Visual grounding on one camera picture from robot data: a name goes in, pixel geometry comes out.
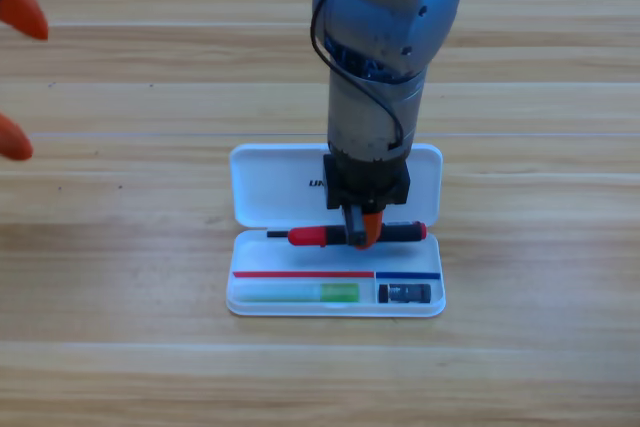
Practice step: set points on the green highlighter pen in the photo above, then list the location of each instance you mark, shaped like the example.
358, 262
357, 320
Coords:
300, 293

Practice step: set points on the white Unitree pencil case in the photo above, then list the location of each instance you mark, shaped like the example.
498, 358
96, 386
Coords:
280, 187

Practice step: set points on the red and black marker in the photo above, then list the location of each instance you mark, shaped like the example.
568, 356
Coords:
310, 235

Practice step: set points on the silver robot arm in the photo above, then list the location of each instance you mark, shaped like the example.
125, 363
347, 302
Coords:
380, 22

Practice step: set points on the black eraser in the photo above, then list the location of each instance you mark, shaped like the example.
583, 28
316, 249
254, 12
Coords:
405, 293

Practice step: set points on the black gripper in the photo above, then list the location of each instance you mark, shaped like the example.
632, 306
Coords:
367, 187

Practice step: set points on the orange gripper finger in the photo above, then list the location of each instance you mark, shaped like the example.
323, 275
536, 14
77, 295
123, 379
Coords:
15, 144
22, 9

